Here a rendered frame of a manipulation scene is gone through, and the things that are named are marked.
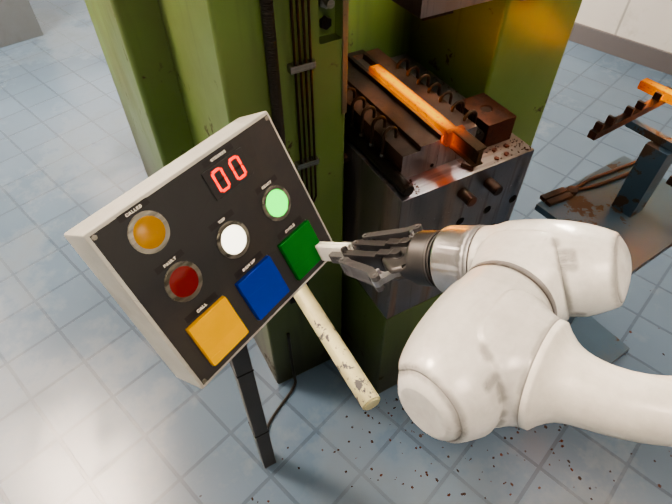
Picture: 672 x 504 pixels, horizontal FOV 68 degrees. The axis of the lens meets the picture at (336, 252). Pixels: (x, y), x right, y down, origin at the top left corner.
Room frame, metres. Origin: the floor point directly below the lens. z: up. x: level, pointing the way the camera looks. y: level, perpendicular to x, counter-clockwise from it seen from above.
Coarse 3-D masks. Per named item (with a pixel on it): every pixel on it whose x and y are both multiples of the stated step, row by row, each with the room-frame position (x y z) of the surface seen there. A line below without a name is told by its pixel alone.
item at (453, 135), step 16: (384, 80) 1.13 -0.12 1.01; (400, 96) 1.07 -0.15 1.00; (416, 96) 1.06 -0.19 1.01; (432, 112) 0.99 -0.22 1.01; (448, 128) 0.93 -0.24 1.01; (464, 128) 0.92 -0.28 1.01; (448, 144) 0.90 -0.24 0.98; (464, 144) 0.88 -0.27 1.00; (480, 144) 0.85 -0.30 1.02; (480, 160) 0.84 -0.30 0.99
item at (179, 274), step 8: (176, 272) 0.44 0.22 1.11; (184, 272) 0.45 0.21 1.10; (192, 272) 0.45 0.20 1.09; (176, 280) 0.43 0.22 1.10; (184, 280) 0.44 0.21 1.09; (192, 280) 0.44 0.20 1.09; (176, 288) 0.42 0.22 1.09; (184, 288) 0.43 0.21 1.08; (192, 288) 0.44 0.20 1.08; (184, 296) 0.42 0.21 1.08
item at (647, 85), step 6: (648, 78) 1.23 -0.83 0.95; (642, 84) 1.22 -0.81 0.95; (648, 84) 1.20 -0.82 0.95; (654, 84) 1.20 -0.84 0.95; (660, 84) 1.20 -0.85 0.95; (642, 90) 1.21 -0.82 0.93; (648, 90) 1.20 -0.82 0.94; (654, 90) 1.19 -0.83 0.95; (660, 90) 1.17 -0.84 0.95; (666, 90) 1.17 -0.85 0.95; (666, 96) 1.16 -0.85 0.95; (666, 102) 1.15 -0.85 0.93
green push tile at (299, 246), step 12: (300, 228) 0.59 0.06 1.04; (312, 228) 0.60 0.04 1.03; (288, 240) 0.56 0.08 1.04; (300, 240) 0.58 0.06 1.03; (312, 240) 0.59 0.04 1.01; (288, 252) 0.55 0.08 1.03; (300, 252) 0.56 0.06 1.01; (312, 252) 0.57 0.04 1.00; (288, 264) 0.54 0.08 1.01; (300, 264) 0.55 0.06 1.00; (312, 264) 0.56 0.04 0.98; (300, 276) 0.53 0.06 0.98
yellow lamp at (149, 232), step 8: (144, 216) 0.47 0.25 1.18; (152, 216) 0.48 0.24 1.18; (136, 224) 0.46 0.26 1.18; (144, 224) 0.47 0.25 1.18; (152, 224) 0.47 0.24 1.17; (160, 224) 0.48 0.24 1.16; (136, 232) 0.45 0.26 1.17; (144, 232) 0.46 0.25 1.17; (152, 232) 0.46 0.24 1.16; (160, 232) 0.47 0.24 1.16; (136, 240) 0.45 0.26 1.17; (144, 240) 0.45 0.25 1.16; (152, 240) 0.46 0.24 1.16; (160, 240) 0.46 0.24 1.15; (152, 248) 0.45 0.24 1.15
